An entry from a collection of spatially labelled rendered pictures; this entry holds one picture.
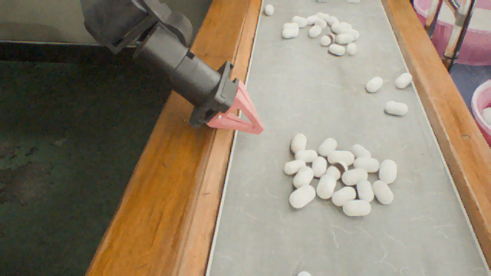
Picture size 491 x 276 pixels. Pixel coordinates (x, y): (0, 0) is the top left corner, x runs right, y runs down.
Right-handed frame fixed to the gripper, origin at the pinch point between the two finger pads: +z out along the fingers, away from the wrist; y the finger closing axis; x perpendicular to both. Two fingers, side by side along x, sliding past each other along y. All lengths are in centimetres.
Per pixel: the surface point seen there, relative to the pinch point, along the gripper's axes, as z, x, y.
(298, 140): 4.8, -3.6, -1.9
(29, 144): -31, 124, 80
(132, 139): 1, 97, 88
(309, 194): 6.3, -4.3, -12.0
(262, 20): -1.1, 3.0, 45.4
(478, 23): 37, -29, 49
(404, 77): 18.4, -15.6, 17.8
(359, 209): 11.0, -7.8, -13.6
